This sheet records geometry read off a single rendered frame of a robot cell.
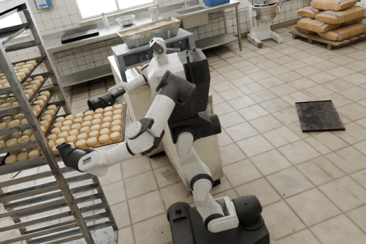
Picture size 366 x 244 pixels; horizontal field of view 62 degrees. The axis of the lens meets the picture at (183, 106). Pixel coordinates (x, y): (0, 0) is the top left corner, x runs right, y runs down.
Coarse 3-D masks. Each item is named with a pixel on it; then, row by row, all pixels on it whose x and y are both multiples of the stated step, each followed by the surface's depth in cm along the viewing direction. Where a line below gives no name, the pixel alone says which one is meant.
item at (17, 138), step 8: (48, 112) 164; (40, 120) 162; (48, 120) 159; (0, 136) 152; (8, 136) 148; (16, 136) 146; (24, 136) 144; (32, 136) 143; (0, 144) 142; (8, 144) 141
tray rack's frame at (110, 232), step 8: (8, 0) 141; (16, 0) 141; (24, 0) 150; (0, 8) 123; (8, 8) 130; (0, 192) 197; (96, 232) 227; (104, 232) 226; (112, 232) 225; (0, 240) 189; (80, 240) 223; (96, 240) 221; (104, 240) 219; (112, 240) 218
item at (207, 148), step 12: (168, 132) 254; (168, 144) 274; (192, 144) 239; (204, 144) 243; (216, 144) 247; (168, 156) 298; (204, 156) 247; (216, 156) 252; (180, 168) 255; (216, 168) 257; (216, 180) 266
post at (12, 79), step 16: (0, 48) 116; (0, 64) 118; (16, 80) 123; (16, 96) 125; (32, 112) 130; (32, 128) 132; (48, 144) 140; (48, 160) 140; (64, 192) 149; (80, 224) 160
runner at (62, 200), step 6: (36, 204) 154; (42, 204) 154; (48, 204) 155; (54, 204) 155; (12, 210) 154; (18, 210) 154; (24, 210) 154; (30, 210) 155; (0, 216) 154; (6, 216) 154
